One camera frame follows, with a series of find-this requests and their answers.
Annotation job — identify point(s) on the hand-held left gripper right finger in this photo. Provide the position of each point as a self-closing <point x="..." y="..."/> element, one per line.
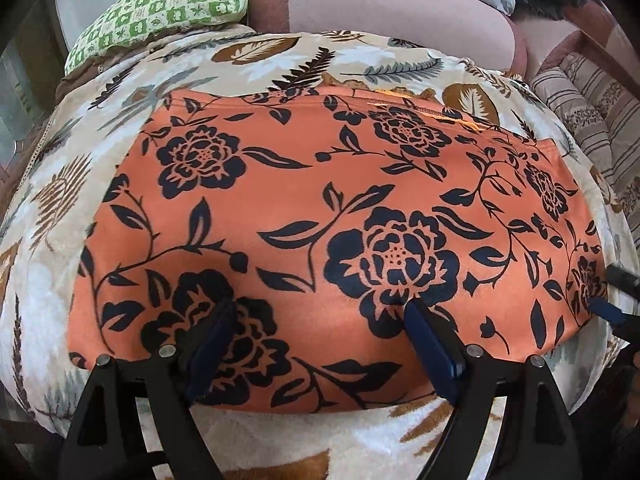
<point x="430" y="340"/>

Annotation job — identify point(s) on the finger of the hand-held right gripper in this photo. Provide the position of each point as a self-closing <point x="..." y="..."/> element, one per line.
<point x="625" y="280"/>
<point x="610" y="310"/>

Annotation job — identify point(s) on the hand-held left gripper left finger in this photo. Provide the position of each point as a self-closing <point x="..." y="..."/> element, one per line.
<point x="215" y="332"/>

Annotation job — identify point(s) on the orange black floral shirt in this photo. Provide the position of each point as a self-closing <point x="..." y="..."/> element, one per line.
<point x="325" y="240"/>

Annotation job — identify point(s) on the striped beige cushion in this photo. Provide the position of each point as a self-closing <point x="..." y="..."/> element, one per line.
<point x="595" y="125"/>

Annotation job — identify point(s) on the leaf print blanket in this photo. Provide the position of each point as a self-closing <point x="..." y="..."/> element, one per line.
<point x="55" y="285"/>

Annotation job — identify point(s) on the pink brown sofa backrest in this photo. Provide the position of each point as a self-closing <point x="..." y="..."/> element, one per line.
<point x="575" y="35"/>

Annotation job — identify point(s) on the brown folded cloth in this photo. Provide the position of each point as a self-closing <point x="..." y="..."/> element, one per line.
<point x="75" y="82"/>

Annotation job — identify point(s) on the patterned glass window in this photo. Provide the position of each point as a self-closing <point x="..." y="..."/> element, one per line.
<point x="15" y="120"/>

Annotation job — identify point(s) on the green checkered pillow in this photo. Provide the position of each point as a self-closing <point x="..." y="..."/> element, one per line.
<point x="160" y="5"/>

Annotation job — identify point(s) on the pink bolster pillow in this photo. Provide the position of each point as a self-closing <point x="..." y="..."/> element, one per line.
<point x="375" y="5"/>

